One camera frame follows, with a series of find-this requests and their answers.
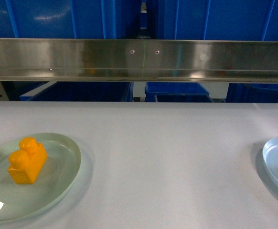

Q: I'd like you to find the yellow toy brick block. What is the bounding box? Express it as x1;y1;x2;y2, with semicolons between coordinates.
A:
8;137;48;184

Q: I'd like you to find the blue bin lower middle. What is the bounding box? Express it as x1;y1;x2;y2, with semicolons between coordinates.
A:
145;82;213;103

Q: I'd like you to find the blue bin lower left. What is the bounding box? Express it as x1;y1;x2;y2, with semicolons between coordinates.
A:
20;82;134;102

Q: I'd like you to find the blue bin lower right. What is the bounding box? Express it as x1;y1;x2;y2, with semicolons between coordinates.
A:
226;83;278;103

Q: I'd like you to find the large blue bin right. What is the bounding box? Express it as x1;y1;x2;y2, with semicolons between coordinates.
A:
149;0;278;41

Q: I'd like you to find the large blue bin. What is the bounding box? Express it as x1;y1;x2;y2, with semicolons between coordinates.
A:
0;0;141;39
149;0;278;41

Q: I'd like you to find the pale green round plate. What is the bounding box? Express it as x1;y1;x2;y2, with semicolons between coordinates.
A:
0;133;82;223

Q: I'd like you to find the large blue bin left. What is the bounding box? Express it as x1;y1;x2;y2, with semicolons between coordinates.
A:
0;0;141;39

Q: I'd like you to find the stainless steel shelf rail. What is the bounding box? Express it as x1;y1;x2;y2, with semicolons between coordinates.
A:
0;38;278;83

